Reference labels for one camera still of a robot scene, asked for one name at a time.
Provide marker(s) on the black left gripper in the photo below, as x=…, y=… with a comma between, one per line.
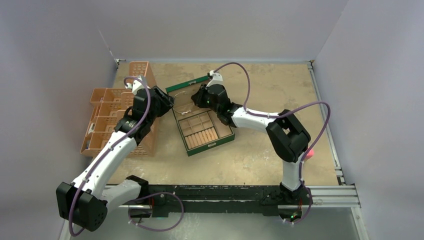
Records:
x=166, y=101

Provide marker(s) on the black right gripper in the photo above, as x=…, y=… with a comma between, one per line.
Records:
x=198, y=98

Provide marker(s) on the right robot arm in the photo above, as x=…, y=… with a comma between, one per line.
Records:
x=289, y=138

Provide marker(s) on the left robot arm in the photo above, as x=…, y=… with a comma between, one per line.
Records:
x=86, y=201

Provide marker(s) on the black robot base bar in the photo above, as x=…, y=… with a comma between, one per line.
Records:
x=267, y=200

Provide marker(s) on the green jewelry box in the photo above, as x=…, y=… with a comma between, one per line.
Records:
x=200, y=128

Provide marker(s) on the orange plastic tiered organizer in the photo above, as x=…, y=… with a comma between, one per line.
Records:
x=109, y=106

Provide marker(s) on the small pink object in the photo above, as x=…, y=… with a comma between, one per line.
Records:
x=310, y=154

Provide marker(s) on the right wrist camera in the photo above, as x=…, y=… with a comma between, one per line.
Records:
x=215, y=78

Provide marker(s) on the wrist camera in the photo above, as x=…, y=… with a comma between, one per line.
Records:
x=215, y=78
x=139, y=83

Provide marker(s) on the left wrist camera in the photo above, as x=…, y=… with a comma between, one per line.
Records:
x=139, y=83

